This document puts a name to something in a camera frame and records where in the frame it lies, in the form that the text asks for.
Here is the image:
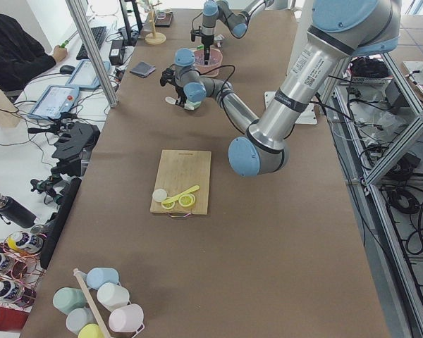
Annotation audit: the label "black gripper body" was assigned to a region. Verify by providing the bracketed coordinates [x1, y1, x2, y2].
[175, 85, 187, 103]
[201, 34, 214, 48]

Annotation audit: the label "white plastic spoon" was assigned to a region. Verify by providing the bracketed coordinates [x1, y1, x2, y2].
[165, 96, 191, 111]

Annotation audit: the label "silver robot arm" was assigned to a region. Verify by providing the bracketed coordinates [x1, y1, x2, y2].
[190, 0, 276, 65]
[173, 1, 402, 177]

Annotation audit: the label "mint green bowl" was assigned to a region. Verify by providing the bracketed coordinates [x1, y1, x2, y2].
[185, 100, 202, 111]

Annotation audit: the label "clear ice cubes pile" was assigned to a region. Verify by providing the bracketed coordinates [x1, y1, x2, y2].
[195, 51, 219, 67]

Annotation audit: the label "pink bowl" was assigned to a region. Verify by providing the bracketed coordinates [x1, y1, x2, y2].
[193, 49, 223, 77]

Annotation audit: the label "grey folded cloth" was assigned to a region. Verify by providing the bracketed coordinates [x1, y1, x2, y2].
[130, 61, 157, 78]

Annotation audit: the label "wooden cup tree stand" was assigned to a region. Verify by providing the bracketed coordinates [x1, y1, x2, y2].
[137, 0, 166, 45]

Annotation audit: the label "wooden cutting board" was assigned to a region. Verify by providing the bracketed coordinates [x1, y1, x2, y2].
[150, 149, 212, 215]

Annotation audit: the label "black power adapter box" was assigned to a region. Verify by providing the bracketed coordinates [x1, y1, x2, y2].
[109, 39, 125, 65]

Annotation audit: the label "yellow plastic knife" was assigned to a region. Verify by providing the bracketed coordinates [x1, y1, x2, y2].
[161, 184, 200, 204]

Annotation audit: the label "upper teach pendant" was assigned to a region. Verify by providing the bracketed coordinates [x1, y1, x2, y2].
[66, 59, 100, 91]

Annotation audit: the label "teach pendant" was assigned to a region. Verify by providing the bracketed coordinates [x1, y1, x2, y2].
[66, 59, 100, 91]
[27, 85, 80, 120]

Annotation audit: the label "lemon slices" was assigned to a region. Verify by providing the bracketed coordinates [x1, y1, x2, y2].
[161, 193, 196, 210]

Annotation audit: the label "black keyboard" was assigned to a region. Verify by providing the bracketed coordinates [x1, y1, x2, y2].
[75, 26, 108, 61]

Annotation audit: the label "black 3D printed device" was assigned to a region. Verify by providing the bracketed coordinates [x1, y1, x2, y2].
[51, 122, 100, 177]

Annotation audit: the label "black computer mouse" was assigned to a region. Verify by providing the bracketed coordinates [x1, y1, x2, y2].
[59, 65, 75, 75]

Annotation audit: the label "lower teach pendant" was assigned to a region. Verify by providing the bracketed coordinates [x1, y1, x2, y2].
[27, 85, 80, 120]

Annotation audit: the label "seated person in black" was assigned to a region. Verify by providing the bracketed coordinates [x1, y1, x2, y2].
[0, 14, 68, 92]

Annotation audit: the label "long black bar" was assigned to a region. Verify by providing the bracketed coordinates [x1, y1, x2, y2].
[39, 177, 82, 270]

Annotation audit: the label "blue mug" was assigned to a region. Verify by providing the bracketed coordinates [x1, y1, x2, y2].
[86, 267, 119, 290]

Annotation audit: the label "black bottle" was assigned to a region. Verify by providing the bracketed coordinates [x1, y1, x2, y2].
[0, 193, 37, 229]

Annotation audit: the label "white mug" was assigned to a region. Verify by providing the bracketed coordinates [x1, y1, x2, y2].
[97, 282, 130, 312]

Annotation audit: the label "yellow sauce bottle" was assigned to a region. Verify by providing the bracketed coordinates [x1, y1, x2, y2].
[7, 232, 44, 254]

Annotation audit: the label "pink mug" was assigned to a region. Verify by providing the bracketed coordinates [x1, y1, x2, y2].
[109, 303, 145, 333]

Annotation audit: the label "mint green mug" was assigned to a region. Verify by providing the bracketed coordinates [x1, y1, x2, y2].
[52, 287, 87, 315]

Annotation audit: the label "grey mug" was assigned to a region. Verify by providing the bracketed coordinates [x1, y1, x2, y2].
[66, 307, 96, 334]

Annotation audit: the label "dark sauce bottle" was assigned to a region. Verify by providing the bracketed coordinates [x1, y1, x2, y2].
[0, 253, 15, 275]

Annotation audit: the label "yellow mug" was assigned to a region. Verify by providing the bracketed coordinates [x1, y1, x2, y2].
[78, 323, 104, 338]

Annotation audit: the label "red cup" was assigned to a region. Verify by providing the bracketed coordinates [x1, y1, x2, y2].
[0, 307, 29, 333]

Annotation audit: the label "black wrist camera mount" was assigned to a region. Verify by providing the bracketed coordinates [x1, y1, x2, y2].
[190, 28, 202, 42]

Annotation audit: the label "camera cable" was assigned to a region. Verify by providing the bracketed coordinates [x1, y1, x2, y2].
[197, 64, 238, 106]

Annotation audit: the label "aluminium frame post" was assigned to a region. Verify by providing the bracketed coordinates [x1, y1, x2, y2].
[65, 0, 118, 108]

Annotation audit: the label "copper wire bottle basket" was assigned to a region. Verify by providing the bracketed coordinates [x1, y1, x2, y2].
[0, 242, 45, 310]

